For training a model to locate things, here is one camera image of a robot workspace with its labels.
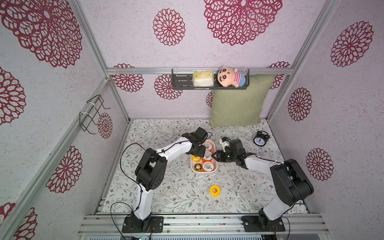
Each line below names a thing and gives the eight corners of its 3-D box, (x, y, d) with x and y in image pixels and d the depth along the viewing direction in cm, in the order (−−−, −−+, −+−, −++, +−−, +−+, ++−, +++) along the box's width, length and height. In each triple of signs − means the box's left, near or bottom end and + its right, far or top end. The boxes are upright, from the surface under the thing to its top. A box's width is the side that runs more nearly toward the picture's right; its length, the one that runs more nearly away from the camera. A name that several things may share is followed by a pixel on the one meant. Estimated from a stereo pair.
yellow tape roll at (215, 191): (210, 197, 84) (210, 196, 83) (209, 186, 88) (209, 185, 87) (220, 197, 84) (221, 196, 83) (219, 186, 88) (219, 185, 87)
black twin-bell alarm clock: (251, 142, 109) (256, 134, 101) (255, 137, 112) (259, 129, 104) (261, 148, 106) (267, 140, 98) (265, 143, 109) (270, 134, 101)
